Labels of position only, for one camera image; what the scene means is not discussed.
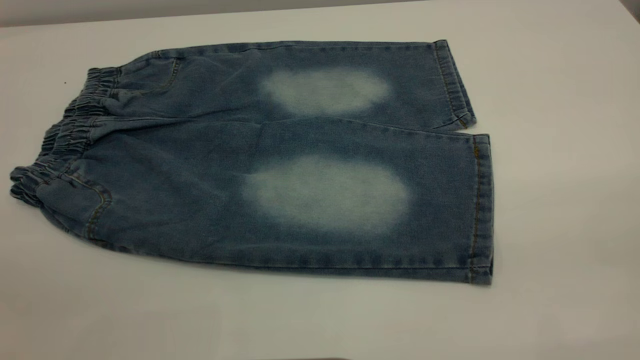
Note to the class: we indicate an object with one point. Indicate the blue denim pants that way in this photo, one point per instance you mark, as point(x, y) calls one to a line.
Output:
point(200, 200)

